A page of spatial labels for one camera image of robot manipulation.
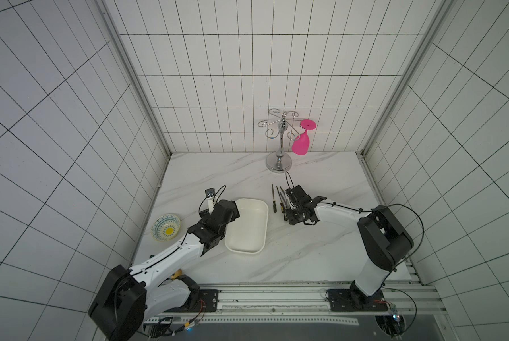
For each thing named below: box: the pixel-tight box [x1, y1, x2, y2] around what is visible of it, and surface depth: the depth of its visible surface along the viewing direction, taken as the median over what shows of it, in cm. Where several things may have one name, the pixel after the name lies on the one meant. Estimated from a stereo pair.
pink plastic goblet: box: [291, 118, 317, 156], surface depth 102 cm
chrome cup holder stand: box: [257, 107, 301, 174], surface depth 103 cm
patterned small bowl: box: [150, 213, 181, 242], surface depth 91 cm
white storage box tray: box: [224, 198, 269, 255], surface depth 89 cm
